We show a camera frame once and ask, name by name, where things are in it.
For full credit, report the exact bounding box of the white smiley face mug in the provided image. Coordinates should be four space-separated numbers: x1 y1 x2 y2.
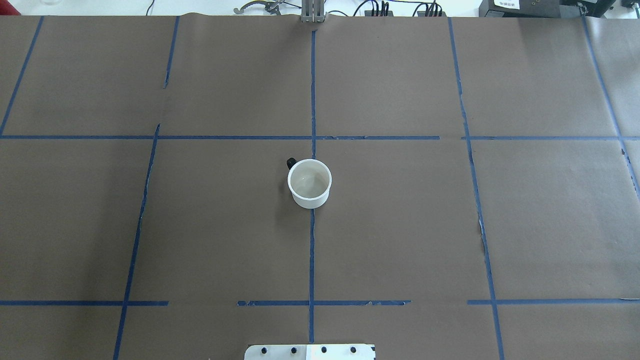
286 157 333 210

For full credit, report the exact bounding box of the brown paper table cover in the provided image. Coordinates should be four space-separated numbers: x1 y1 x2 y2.
1 13 639 360

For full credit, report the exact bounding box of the black power strip left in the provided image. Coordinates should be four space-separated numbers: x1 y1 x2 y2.
362 0 393 18

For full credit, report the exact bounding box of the black power strip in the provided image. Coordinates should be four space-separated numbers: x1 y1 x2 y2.
362 0 393 18
412 0 446 18

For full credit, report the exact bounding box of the white metal mounting plate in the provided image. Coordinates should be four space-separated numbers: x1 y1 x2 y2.
244 343 377 360

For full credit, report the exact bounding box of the grey metal clamp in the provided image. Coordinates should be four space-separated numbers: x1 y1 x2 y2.
233 0 284 15

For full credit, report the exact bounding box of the black power strip right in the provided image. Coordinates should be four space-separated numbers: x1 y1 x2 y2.
412 0 446 18

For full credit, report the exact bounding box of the black equipment box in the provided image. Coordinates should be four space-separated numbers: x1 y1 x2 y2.
478 0 615 19

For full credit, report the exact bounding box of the grey aluminium camera post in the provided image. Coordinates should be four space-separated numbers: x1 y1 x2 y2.
301 0 326 23

